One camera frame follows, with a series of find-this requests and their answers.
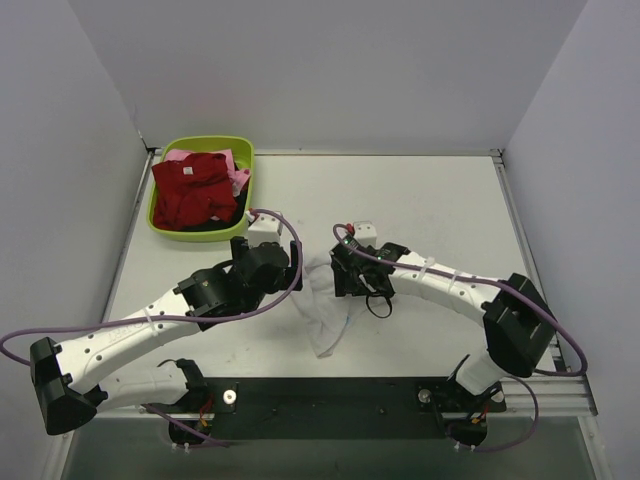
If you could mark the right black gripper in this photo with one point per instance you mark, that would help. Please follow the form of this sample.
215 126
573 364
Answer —
339 273

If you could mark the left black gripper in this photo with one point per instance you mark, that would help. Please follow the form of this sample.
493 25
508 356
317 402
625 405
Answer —
295 270

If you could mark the white t shirt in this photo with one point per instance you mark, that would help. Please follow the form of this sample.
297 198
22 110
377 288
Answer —
326 316

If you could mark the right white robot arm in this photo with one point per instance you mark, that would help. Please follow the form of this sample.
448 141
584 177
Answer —
510 312

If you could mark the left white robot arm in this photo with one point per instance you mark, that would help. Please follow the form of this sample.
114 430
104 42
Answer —
76 379

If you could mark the black t shirt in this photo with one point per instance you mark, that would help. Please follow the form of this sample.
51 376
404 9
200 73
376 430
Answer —
217 202

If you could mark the pink t shirt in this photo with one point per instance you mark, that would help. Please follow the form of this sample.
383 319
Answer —
235 172

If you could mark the red t shirt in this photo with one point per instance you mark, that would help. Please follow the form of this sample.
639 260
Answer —
192 192

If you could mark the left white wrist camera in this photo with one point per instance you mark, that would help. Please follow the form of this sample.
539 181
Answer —
262 229

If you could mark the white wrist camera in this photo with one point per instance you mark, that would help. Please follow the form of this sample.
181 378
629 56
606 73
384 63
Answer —
262 229
364 232

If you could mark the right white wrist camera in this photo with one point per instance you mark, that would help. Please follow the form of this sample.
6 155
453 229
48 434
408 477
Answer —
364 232

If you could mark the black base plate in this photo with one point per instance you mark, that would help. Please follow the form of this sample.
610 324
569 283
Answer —
351 408

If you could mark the aluminium front rail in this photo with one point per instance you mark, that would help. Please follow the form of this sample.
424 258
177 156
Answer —
556 397

